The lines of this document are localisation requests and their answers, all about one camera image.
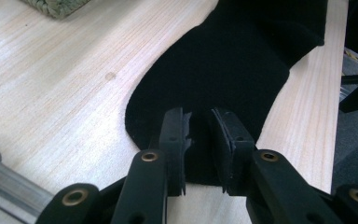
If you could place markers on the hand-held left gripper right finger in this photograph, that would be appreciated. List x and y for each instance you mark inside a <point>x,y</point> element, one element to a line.
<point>276,193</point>

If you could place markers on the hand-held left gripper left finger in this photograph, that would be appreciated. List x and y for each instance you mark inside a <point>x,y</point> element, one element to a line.
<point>146,186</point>

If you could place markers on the black sock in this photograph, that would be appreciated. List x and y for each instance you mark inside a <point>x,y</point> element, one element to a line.
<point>214,71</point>

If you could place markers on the green woven basket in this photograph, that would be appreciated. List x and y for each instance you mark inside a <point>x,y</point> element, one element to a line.
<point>56,6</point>

